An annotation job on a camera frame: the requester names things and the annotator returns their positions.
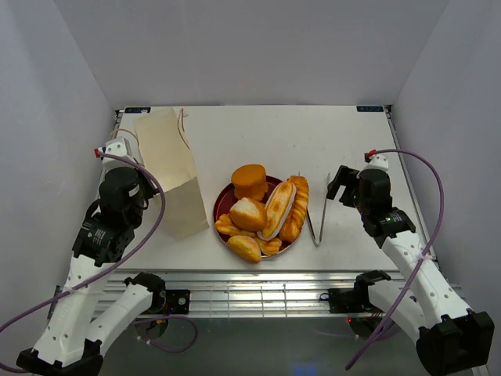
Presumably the cream paper bag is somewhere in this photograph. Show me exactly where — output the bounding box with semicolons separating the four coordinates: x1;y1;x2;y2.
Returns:
133;107;208;240

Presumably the long braided pastry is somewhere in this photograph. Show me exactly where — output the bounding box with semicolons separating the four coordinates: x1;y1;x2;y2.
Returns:
279;175;309;243

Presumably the round orange bun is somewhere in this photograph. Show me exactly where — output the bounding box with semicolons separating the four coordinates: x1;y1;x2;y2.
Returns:
231;164;269;201

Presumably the sugared round bread roll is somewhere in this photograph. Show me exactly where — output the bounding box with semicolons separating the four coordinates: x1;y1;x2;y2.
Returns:
229;197;267;232

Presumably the golden turnover bread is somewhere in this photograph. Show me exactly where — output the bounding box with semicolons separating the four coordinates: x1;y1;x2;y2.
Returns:
227;235;261;264

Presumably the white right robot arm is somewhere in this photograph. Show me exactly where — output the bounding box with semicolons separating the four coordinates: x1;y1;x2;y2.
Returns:
326;165;495;375

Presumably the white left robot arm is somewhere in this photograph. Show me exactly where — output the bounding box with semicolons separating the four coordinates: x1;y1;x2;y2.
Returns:
16;157;165;375

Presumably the long white-edged bread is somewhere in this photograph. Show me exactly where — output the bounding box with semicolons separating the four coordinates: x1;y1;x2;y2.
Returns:
258;181;297;240

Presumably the blue label sticker right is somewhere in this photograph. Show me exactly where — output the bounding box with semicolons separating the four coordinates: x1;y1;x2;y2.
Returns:
356;106;384;113

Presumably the blue label sticker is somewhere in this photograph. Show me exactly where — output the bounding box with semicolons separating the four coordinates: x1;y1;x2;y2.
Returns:
356;106;384;113
124;107;151;114

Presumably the blue label sticker left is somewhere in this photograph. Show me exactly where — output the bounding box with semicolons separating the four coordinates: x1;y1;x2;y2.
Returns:
124;107;151;114

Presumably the small croissant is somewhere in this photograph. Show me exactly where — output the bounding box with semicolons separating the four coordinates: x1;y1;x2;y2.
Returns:
255;237;282;256

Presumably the dark red round plate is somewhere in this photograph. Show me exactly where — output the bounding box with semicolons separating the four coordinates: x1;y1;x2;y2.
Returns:
212;175;294;258

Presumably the small twisted pastry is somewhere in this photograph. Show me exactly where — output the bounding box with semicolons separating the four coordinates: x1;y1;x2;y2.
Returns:
214;214;257;237

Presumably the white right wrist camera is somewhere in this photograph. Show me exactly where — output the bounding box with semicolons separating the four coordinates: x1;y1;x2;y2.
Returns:
364;150;389;172

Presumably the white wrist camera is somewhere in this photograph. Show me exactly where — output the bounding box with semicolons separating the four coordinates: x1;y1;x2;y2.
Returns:
94;137;133;159
364;150;389;172

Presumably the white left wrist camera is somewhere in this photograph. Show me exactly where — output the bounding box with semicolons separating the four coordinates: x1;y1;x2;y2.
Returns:
94;137;133;159

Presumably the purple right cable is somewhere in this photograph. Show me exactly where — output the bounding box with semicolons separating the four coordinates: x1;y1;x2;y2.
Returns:
344;148;445;371

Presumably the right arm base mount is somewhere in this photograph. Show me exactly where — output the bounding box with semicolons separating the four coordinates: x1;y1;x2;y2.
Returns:
319;288;375;313

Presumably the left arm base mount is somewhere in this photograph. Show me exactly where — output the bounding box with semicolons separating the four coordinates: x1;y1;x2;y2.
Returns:
157;289;191;315

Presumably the aluminium frame rail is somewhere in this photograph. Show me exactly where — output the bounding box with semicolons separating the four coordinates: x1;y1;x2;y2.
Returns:
49;269;470;319

